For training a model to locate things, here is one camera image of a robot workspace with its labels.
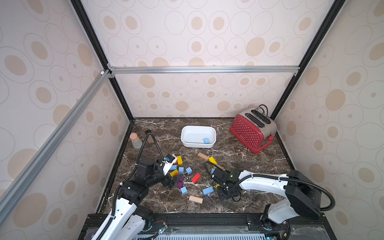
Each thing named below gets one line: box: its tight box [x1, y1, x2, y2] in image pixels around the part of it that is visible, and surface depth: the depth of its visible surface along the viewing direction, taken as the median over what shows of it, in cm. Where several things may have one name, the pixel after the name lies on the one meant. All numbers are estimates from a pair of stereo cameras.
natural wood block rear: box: [197, 152, 209, 160], surface depth 100 cm
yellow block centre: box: [208, 156, 218, 165], surface depth 97 cm
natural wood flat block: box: [189, 195, 204, 204], surface depth 82 cm
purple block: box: [177, 176, 185, 189], surface depth 87 cm
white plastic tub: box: [180, 125, 217, 148], surface depth 109 cm
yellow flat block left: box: [176, 155, 183, 166], surface depth 97 cm
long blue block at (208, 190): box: [202, 186, 214, 195], surface depth 85 cm
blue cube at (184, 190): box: [180, 186, 188, 195], surface depth 83 cm
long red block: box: [191, 173, 202, 184], surface depth 91 cm
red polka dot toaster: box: [230, 104, 277, 154], surface depth 96 cm
